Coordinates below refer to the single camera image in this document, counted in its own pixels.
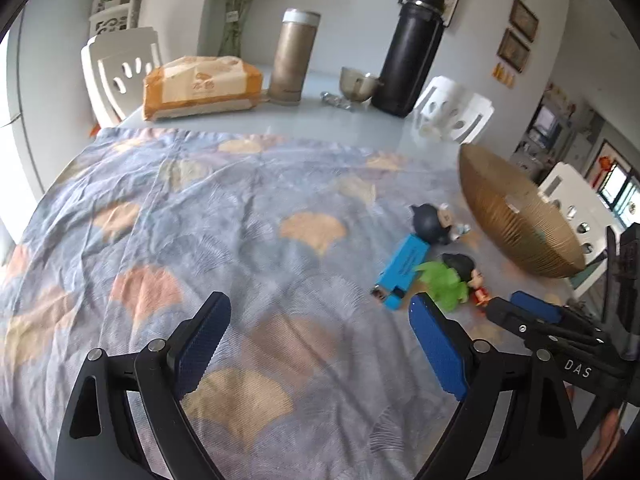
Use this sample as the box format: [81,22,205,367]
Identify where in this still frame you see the white chair far middle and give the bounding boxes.
[414,76,495,144]

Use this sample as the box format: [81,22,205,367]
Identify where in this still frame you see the glass ashtray dish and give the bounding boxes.
[320,91,352,110]

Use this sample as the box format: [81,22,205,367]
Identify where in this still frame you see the amber ribbed glass bowl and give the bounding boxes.
[458,143,586,278]

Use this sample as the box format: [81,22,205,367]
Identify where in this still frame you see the orange tissue pack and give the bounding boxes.
[142,56,262,122]

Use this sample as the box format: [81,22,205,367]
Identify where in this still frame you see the white chair right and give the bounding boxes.
[537,160,632,291]

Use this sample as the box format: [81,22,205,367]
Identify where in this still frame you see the black tall thermos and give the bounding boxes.
[371,0,445,118]

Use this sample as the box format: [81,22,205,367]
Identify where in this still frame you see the white chair left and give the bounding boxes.
[80,27,162,128]

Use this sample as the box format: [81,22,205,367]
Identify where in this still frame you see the window with dark frame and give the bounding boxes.
[596,141,640,228]

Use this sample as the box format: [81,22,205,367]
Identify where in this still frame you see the green frog toy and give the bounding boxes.
[414,261,469,313]

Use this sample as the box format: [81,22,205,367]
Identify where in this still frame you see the lower small framed picture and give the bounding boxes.
[497,28,530,74]

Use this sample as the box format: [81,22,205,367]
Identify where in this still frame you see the blue rectangular box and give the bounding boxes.
[371,234,430,310]

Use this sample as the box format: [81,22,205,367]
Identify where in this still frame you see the patterned blue tablecloth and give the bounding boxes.
[1,129,471,479]

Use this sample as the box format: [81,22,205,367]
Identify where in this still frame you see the black haired astronaut figure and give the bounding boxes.
[410,203,471,245]

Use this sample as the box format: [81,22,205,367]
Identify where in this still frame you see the red clothed doll figure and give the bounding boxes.
[442,254,491,308]

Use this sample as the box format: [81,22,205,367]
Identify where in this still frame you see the white chair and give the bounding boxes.
[537,160,632,291]
[414,76,495,144]
[80,27,162,128]

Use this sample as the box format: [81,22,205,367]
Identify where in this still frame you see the orange wall ornaments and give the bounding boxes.
[491,63,515,89]

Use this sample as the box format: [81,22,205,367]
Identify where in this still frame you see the steel small bowl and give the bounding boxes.
[340,67,381,103]

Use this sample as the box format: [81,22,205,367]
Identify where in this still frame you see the gold thermos cup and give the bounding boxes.
[267,8,321,105]

